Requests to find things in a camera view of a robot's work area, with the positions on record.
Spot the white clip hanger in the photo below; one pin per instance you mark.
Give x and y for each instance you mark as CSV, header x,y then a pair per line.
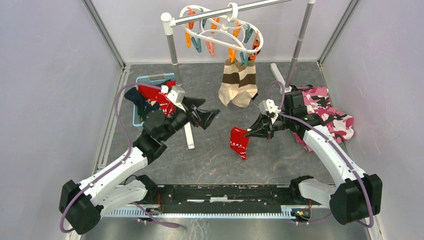
x,y
217,25

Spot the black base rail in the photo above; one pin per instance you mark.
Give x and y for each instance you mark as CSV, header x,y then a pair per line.
x,y
210,199

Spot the navy blue sock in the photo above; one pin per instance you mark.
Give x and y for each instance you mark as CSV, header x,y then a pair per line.
x,y
143,105

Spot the pink clothespin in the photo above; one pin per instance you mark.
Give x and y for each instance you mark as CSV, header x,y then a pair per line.
x,y
210,47

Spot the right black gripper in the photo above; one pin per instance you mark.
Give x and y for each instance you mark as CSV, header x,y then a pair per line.
x,y
260,123

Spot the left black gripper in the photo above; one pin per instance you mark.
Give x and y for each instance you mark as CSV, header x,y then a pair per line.
x,y
203,119

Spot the teal clothespin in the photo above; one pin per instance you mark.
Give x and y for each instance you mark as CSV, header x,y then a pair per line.
x,y
248,33
244,59
196,42

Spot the orange clothespin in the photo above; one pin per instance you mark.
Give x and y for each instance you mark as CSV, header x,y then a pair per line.
x,y
232,54
236,31
255,46
188,41

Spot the light blue plastic basket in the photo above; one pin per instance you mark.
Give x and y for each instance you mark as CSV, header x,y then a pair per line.
x,y
156,80

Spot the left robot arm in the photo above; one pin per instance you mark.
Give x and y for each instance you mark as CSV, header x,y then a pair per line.
x,y
84,204

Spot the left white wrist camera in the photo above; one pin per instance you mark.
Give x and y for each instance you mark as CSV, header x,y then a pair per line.
x,y
175,95

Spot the pink camouflage bag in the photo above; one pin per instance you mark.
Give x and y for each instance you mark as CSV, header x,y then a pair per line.
x,y
339,124

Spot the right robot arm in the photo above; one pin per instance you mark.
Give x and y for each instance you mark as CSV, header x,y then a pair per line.
x,y
356,195

